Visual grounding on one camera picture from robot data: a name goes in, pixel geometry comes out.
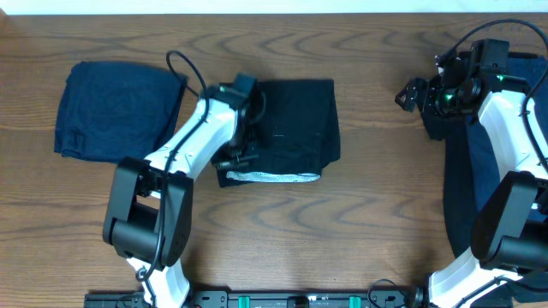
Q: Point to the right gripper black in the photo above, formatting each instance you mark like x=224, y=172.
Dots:
x=431, y=89

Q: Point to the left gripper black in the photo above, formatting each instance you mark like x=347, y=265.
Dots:
x=223, y=164

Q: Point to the black shorts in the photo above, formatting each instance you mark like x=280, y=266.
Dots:
x=296, y=137

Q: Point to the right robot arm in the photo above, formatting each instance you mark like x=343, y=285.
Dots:
x=506, y=248

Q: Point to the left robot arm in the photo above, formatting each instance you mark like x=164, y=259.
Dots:
x=149, y=214

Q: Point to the blue garment in pile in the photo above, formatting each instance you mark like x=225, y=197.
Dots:
x=484, y=167

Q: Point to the black garment under pile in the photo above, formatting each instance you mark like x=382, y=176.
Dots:
x=459, y=205

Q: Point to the folded navy blue garment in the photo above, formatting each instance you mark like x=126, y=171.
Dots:
x=112, y=110

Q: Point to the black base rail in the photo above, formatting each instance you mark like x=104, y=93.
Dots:
x=223, y=299

